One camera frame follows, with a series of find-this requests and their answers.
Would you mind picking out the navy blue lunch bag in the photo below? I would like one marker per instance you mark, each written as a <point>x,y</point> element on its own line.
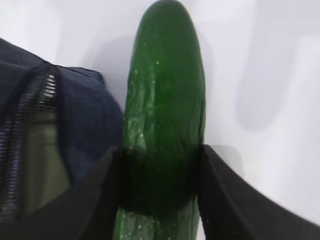
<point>88,118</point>

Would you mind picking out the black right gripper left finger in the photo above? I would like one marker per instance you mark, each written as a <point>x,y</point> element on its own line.
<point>85,212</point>

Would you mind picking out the green cucumber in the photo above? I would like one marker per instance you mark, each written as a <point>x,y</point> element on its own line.
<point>163,128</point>

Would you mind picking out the glass container green lid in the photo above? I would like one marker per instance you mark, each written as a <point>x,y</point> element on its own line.
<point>44,176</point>

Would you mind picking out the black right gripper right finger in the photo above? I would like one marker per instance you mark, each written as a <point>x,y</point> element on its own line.
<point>231,209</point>

